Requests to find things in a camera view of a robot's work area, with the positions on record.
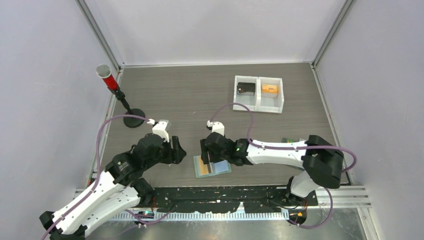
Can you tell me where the green card holder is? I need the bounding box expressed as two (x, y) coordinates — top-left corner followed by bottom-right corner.
(193, 156), (232, 178)

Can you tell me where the orange credit card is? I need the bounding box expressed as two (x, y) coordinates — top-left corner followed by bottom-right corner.
(196, 156), (213, 176)

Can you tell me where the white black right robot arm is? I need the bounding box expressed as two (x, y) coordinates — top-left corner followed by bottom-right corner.
(200, 132), (344, 205)

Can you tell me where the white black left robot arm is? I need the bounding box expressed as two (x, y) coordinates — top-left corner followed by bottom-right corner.
(39, 133), (187, 240)

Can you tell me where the red microphone on stand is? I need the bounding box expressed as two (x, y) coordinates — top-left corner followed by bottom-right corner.
(96, 64), (146, 129)

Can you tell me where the white two-compartment bin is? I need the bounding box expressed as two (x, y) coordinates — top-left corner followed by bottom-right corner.
(232, 75), (285, 114)

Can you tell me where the orange box in bin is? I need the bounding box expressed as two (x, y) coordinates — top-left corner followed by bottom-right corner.
(261, 83), (279, 99)

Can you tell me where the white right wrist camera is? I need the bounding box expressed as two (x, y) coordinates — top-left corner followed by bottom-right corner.
(206, 120), (225, 137)

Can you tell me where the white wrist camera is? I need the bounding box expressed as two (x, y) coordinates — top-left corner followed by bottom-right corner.
(147, 118), (170, 143)
(206, 120), (225, 137)

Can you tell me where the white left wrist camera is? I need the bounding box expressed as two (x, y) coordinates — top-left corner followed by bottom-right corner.
(147, 118), (170, 143)

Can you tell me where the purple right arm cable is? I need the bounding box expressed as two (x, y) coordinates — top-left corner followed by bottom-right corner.
(209, 102), (358, 173)

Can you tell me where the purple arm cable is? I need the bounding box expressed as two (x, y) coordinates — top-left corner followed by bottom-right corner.
(209, 102), (358, 173)
(39, 114), (153, 240)

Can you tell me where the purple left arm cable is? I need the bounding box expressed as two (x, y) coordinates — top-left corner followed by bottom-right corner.
(39, 114), (153, 240)

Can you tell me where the aluminium front rail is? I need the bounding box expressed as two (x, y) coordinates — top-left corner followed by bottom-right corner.
(71, 187), (372, 222)

